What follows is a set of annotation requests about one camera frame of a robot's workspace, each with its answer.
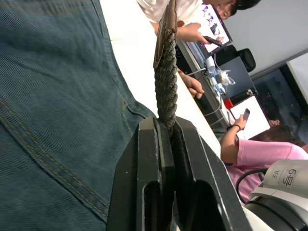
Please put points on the white cup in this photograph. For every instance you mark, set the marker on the white cup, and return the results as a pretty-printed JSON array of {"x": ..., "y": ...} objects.
[{"x": 209, "y": 64}]

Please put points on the smartphone with lit screen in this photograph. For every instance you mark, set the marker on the smartphone with lit screen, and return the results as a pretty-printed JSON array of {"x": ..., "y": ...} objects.
[{"x": 246, "y": 115}]

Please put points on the person in white t-shirt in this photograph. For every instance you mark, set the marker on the person in white t-shirt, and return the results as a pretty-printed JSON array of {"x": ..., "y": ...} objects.
[{"x": 154, "y": 9}]

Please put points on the black stylus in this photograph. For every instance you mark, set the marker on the black stylus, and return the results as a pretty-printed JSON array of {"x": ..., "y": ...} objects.
[{"x": 213, "y": 41}]

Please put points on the blue denim shorts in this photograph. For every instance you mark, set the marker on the blue denim shorts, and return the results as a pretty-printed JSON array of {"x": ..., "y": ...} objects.
[{"x": 60, "y": 96}]

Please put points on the person's right hand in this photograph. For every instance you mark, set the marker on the person's right hand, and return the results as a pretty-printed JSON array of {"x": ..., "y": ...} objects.
[{"x": 191, "y": 32}]

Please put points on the white-screen monitor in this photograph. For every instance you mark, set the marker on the white-screen monitor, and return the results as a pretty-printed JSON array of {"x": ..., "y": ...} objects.
[{"x": 251, "y": 118}]

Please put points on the brown braided belt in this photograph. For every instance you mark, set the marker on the brown braided belt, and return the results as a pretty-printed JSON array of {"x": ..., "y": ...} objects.
[{"x": 166, "y": 91}]

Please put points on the black office chair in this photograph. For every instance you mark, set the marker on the black office chair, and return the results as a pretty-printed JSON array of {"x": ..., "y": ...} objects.
[{"x": 245, "y": 56}]

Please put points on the person in pink shirt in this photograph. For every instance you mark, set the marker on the person in pink shirt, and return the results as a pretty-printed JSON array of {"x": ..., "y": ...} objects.
[{"x": 260, "y": 154}]

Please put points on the clear plastic bag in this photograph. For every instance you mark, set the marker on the clear plastic bag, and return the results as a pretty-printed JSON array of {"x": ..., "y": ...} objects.
[{"x": 225, "y": 77}]

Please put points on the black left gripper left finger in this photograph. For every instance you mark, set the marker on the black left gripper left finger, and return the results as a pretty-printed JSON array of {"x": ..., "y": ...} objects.
[{"x": 142, "y": 173}]

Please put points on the person's left hand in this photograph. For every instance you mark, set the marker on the person's left hand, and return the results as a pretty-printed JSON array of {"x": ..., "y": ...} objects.
[{"x": 195, "y": 87}]

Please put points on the dark laptop lid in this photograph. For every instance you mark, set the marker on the dark laptop lid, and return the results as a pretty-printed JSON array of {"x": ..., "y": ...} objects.
[{"x": 237, "y": 77}]

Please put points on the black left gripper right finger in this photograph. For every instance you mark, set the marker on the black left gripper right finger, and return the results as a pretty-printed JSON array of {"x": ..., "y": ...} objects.
[{"x": 204, "y": 183}]

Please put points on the tablet with colourful pictures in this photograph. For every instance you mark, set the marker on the tablet with colourful pictures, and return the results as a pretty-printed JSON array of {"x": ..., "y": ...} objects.
[{"x": 214, "y": 26}]

